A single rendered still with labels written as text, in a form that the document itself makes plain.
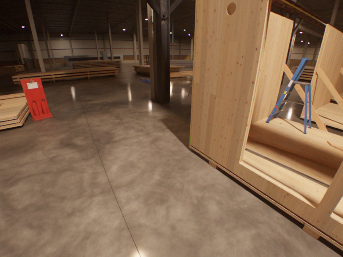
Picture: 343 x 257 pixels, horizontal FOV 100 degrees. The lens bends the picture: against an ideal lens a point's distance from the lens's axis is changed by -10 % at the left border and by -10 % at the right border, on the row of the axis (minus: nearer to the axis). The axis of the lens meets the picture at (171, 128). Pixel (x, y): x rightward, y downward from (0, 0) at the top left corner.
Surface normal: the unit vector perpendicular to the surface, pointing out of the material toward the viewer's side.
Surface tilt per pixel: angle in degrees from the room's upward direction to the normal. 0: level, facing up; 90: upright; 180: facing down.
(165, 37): 90
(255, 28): 90
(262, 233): 0
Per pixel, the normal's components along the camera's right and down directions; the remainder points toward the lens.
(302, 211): -0.84, 0.22
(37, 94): 0.75, 0.27
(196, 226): 0.00, -0.91
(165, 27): 0.55, 0.34
